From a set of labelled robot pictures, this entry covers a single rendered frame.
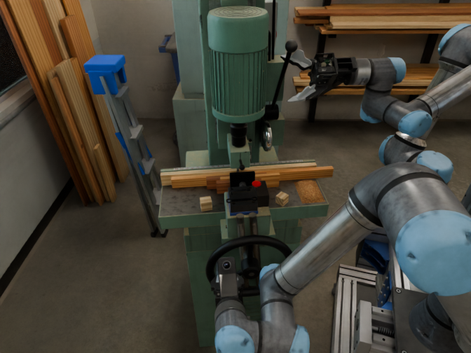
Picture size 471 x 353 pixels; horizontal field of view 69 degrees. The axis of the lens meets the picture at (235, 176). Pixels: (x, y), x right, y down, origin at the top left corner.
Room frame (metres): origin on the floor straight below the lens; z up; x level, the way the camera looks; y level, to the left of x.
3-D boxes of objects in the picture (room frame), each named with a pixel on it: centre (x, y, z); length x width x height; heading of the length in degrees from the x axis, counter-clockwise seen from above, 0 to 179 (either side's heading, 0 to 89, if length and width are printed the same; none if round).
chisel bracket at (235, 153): (1.06, -0.01, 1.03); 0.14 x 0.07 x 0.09; 5
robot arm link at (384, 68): (0.99, -0.44, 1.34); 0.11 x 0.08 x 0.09; 95
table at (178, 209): (0.94, -0.03, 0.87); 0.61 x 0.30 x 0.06; 95
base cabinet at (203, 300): (1.16, 0.00, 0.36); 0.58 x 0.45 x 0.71; 5
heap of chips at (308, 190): (0.98, -0.27, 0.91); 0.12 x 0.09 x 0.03; 5
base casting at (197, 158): (1.17, 0.00, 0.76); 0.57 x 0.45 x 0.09; 5
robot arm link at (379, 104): (0.98, -0.45, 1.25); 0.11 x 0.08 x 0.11; 25
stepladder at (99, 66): (1.74, 0.60, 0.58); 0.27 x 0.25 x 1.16; 88
